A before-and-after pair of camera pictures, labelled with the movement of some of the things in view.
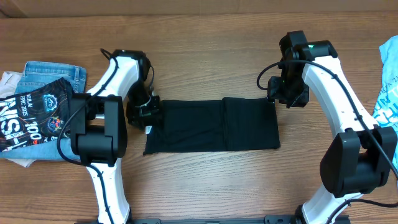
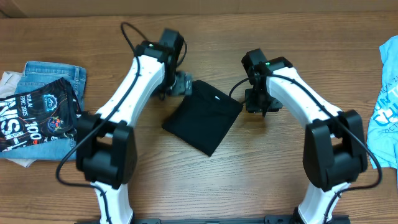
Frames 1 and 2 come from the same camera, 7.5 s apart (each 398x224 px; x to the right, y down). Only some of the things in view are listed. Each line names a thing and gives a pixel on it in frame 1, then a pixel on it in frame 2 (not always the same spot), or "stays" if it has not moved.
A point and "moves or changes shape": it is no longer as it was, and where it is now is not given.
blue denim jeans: (35, 75) stays
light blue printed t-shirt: (386, 114) stays
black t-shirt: (234, 124) moves or changes shape
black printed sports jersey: (35, 116) stays
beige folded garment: (9, 83) stays
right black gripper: (273, 93) -> (252, 107)
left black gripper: (134, 116) -> (184, 85)
